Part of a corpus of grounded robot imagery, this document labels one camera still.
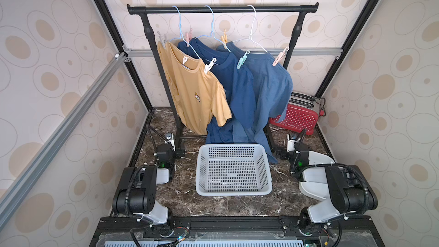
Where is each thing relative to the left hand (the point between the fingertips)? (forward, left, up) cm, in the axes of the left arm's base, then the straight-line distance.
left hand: (177, 140), depth 93 cm
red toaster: (+14, -70, +8) cm, 72 cm away
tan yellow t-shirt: (+8, -13, +25) cm, 30 cm away
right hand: (-1, -64, -2) cm, 64 cm away
